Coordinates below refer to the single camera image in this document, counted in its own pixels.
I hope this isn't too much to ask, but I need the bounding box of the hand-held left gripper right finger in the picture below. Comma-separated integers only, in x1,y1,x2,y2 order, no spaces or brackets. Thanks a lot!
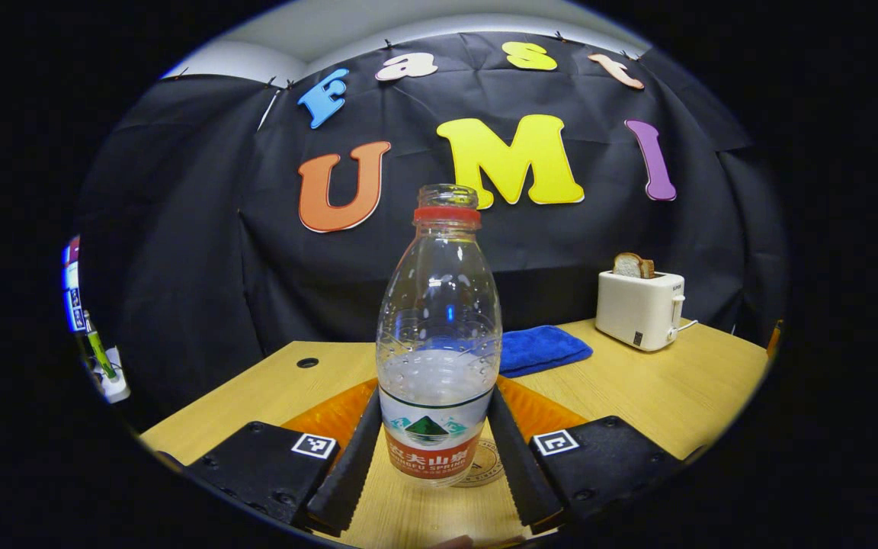
487,375,707,535

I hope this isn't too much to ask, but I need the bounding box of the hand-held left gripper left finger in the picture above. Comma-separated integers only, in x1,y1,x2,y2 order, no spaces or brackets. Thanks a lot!
157,377,383,538

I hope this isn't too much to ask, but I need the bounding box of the round wooden coaster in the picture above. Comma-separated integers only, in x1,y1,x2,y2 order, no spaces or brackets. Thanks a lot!
450,440,505,489

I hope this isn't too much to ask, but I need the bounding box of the clear plastic water bottle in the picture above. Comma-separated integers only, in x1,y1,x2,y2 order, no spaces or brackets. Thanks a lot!
375,184,503,487

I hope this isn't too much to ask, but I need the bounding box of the green labelled bottle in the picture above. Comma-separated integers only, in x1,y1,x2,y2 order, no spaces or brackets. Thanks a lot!
82,309,118,380

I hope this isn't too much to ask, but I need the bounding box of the blue folded towel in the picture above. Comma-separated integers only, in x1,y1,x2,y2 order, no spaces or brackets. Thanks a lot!
497,325,594,379

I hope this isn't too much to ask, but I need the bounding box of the white toaster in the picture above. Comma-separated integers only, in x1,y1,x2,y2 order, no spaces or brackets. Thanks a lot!
595,270,686,352

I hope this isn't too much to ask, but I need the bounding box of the bread slice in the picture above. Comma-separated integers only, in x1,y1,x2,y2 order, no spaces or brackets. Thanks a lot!
612,252,656,280

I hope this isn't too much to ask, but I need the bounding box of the white side table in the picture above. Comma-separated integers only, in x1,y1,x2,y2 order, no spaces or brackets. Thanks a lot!
88,347,132,403

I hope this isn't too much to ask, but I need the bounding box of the computer monitor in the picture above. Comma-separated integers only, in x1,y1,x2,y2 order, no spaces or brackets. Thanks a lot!
62,235,88,333

